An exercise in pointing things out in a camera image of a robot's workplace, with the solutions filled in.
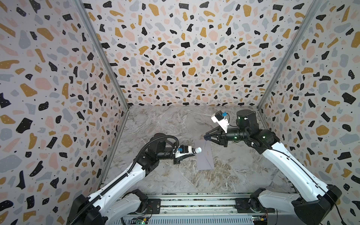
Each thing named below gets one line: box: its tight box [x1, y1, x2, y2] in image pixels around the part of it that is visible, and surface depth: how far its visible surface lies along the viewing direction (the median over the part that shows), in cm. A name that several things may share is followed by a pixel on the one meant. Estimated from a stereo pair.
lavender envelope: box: [194, 140, 215, 171], surface depth 92 cm
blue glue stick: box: [191, 146, 203, 154], surface depth 66 cm
